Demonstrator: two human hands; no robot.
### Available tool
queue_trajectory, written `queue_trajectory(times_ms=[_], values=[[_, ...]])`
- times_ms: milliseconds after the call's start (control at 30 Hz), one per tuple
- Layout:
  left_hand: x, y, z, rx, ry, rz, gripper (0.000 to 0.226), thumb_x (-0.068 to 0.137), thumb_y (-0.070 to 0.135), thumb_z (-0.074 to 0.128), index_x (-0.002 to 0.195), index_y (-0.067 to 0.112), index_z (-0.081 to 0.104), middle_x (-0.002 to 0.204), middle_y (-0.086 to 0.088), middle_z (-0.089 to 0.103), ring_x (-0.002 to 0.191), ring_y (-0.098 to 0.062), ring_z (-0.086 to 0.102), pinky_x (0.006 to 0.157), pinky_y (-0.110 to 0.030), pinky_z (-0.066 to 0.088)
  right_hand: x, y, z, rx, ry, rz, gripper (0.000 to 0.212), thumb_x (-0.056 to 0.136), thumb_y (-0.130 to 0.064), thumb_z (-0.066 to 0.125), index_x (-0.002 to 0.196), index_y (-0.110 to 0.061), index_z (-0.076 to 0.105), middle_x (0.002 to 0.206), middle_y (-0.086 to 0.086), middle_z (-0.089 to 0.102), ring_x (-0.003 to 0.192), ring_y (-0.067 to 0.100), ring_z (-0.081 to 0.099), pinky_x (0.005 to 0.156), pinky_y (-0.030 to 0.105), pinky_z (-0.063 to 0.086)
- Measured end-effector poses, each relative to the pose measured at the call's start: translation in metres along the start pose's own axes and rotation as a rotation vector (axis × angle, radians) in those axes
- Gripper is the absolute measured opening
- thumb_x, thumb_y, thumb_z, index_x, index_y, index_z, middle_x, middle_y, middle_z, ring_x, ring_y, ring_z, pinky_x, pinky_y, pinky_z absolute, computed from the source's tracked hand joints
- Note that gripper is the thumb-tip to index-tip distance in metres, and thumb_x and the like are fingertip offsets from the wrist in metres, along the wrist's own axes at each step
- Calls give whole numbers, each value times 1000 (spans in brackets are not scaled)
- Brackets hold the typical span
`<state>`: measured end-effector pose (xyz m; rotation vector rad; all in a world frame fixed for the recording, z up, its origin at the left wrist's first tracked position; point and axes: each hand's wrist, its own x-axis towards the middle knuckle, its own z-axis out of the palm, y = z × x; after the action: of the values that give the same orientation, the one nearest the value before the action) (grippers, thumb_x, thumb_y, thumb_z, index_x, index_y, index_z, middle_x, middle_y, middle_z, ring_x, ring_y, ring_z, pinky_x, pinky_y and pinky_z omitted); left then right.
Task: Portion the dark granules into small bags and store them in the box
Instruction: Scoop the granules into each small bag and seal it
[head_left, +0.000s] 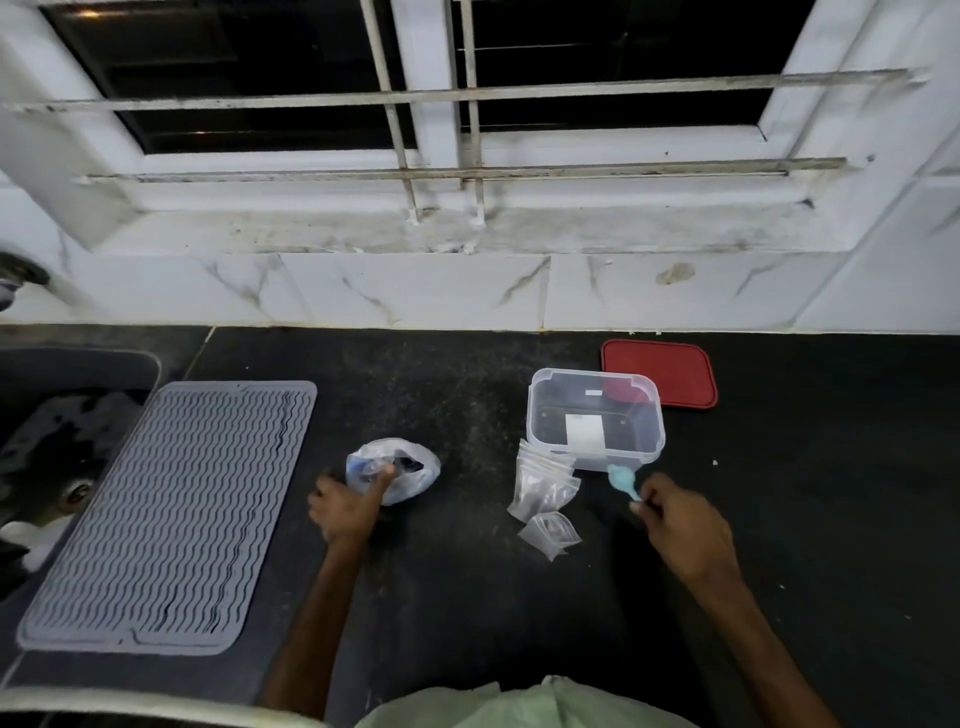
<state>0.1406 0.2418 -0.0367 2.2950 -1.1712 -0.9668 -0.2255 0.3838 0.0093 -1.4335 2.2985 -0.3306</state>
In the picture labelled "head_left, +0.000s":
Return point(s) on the clear plastic container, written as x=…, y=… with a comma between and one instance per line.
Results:
x=596, y=420

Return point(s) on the person's right hand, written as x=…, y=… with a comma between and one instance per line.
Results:
x=686, y=529

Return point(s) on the grey wavy drying mat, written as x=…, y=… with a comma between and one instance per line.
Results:
x=176, y=517

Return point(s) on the person's left forearm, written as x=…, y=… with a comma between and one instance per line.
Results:
x=311, y=630

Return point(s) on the small clear zip bag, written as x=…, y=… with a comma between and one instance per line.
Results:
x=551, y=534

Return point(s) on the red container lid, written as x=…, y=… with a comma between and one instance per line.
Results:
x=664, y=371

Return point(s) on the clear plastic bag with contents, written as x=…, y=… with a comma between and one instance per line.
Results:
x=396, y=469

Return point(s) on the light blue plastic spoon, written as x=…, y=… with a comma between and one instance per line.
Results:
x=622, y=480

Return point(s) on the person's right thumb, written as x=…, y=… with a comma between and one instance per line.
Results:
x=664, y=484

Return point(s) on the stack of small zip bags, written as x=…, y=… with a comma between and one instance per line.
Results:
x=541, y=484

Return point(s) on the person's right forearm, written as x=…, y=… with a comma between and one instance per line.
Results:
x=757, y=652

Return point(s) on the person's left hand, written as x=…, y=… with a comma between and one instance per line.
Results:
x=345, y=510

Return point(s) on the steel kitchen sink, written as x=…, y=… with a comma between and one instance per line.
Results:
x=52, y=465

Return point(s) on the metal tap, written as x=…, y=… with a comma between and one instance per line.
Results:
x=19, y=274

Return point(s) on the white window frame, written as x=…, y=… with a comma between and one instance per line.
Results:
x=450, y=112

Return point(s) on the light green shirt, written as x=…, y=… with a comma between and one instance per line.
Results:
x=525, y=709

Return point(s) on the metal window grille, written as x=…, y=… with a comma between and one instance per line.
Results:
x=465, y=120

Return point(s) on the person's left thumb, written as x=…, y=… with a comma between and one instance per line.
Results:
x=381, y=478

